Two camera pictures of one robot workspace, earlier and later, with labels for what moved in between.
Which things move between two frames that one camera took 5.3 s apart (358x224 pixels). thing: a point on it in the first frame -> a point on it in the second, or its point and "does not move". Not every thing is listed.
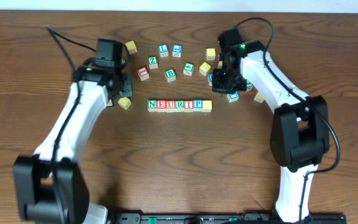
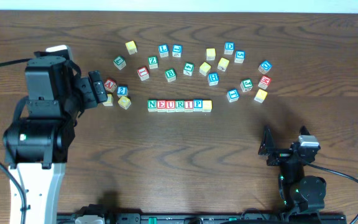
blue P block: x=197 y=105 does not move
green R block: x=179 y=106 does not move
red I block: x=188 y=106 does not move
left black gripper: x=125 y=86 -> x=96 y=86
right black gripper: x=221 y=83 -> x=283 y=155
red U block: x=170 y=106 does not move
